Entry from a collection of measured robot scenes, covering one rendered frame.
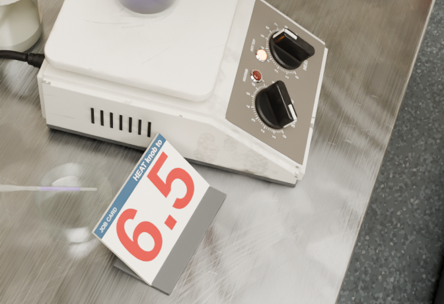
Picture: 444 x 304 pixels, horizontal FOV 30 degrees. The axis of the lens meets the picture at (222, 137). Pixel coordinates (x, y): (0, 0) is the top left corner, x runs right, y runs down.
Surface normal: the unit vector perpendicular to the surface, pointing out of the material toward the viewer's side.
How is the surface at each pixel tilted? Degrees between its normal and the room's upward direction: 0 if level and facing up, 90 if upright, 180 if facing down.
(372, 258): 0
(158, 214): 40
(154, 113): 90
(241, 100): 30
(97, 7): 0
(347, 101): 0
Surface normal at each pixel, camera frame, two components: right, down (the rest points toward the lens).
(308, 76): 0.58, -0.34
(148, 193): 0.65, -0.13
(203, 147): -0.21, 0.82
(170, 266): 0.11, -0.53
